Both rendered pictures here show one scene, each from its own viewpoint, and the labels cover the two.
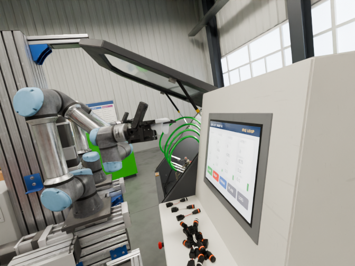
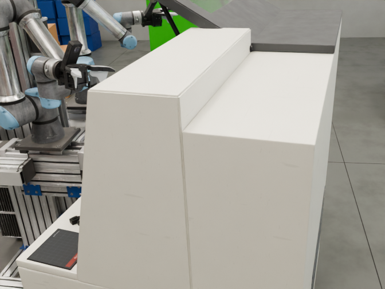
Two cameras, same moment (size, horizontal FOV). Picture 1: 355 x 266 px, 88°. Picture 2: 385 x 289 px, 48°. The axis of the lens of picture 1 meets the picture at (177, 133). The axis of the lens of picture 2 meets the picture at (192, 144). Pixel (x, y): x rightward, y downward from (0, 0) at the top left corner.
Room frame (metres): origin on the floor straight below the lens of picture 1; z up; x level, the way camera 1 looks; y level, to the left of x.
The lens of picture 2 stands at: (-0.34, -0.93, 1.85)
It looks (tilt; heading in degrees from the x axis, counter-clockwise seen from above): 26 degrees down; 29
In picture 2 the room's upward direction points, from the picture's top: 3 degrees counter-clockwise
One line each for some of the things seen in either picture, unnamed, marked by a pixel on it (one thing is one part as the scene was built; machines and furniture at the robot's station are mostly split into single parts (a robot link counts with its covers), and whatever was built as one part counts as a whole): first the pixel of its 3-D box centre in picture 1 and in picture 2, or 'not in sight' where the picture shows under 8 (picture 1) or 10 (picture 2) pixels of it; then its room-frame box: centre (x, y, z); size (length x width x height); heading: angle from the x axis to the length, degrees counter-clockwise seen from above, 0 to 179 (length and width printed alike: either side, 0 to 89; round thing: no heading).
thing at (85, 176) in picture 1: (81, 181); (39, 103); (0.94, 0.55, 1.20); 0.13 x 0.12 x 0.14; 172
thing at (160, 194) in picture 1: (160, 194); not in sight; (1.35, 0.21, 0.87); 0.62 x 0.04 x 0.16; 8
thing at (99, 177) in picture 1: (95, 174); (87, 91); (1.42, 0.70, 1.09); 0.15 x 0.15 x 0.10
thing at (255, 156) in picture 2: not in sight; (282, 225); (1.11, -0.54, 0.75); 1.40 x 0.28 x 1.50; 8
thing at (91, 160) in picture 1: (92, 161); (83, 70); (1.43, 0.70, 1.20); 0.13 x 0.12 x 0.14; 44
